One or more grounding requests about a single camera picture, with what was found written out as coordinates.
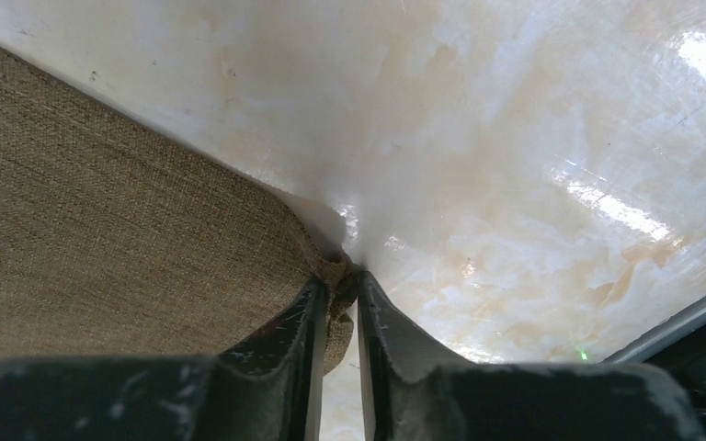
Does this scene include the brown cloth napkin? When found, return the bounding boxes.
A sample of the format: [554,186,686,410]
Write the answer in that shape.
[0,48,353,370]

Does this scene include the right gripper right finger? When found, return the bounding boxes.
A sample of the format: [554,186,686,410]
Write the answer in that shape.
[356,272,706,440]

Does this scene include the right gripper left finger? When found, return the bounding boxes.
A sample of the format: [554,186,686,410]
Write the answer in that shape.
[0,279,328,440]

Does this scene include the aluminium frame rail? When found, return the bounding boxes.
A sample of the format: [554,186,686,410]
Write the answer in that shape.
[604,295,706,363]

